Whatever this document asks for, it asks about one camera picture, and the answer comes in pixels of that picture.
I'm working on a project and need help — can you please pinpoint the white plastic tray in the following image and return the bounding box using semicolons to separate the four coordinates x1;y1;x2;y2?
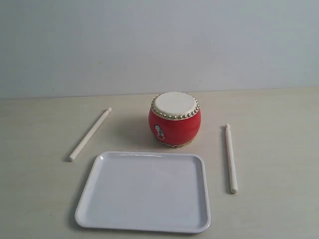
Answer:
74;151;211;234

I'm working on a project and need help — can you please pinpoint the small red drum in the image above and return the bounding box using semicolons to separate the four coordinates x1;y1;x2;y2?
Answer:
149;92;201;147

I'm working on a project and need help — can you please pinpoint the white drumstick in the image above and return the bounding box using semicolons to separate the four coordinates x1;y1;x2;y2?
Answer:
67;108;112;162
225;124;238;194

